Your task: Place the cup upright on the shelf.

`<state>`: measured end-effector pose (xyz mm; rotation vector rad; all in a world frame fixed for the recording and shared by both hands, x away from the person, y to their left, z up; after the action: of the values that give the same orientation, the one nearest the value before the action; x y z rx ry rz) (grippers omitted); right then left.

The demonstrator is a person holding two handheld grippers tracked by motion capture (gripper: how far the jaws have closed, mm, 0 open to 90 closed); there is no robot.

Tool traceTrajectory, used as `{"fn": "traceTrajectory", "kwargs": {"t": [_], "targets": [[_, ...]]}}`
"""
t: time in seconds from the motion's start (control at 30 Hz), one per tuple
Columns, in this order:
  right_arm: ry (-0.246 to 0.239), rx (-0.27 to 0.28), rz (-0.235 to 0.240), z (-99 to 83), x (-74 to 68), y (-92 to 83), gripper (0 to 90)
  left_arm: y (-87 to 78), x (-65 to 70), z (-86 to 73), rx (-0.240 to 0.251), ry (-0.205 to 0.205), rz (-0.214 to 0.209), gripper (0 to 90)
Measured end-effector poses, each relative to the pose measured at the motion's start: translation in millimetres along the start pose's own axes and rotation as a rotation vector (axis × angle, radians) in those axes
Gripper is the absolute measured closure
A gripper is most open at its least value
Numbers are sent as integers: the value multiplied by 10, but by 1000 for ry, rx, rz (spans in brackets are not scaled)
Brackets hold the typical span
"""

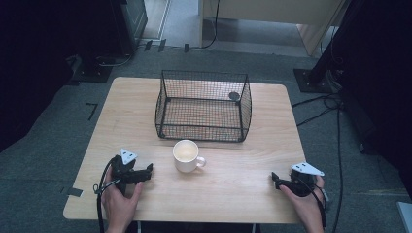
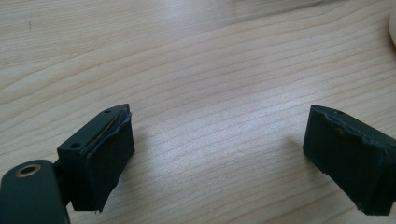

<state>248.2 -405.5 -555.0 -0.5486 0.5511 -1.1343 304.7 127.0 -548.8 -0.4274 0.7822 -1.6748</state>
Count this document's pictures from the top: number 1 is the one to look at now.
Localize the person's left hand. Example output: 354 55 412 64
101 166 145 233

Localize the person's right hand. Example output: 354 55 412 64
279 176 326 233

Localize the black stand base plate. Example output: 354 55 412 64
70 53 114 83
292 67 335 94

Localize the black wire mesh basket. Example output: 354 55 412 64
154 69 254 144

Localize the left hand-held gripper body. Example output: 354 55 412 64
111 148 149 195

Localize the white box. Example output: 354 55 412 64
395 200 412 233

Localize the black cable by stand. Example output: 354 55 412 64
96 48 141 68

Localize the dark cabinet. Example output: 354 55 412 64
109 0 149 56

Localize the black floor cable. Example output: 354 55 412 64
291 92 341 128
330 93 345 233

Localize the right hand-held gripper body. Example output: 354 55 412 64
280 162 326 198

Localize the white cup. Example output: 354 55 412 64
172 139 207 174

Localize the beige cabinet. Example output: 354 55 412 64
198 0 346 58

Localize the left hand-held gripper cable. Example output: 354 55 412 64
92 157 121 233

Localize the grey tape patch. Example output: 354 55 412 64
65 186 85 198

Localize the black hanging cable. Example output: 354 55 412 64
189 0 222 50

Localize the right hand-held gripper cable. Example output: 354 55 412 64
299 178 328 229

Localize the hand-held gripper cable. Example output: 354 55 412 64
299 178 328 229
92 157 121 233

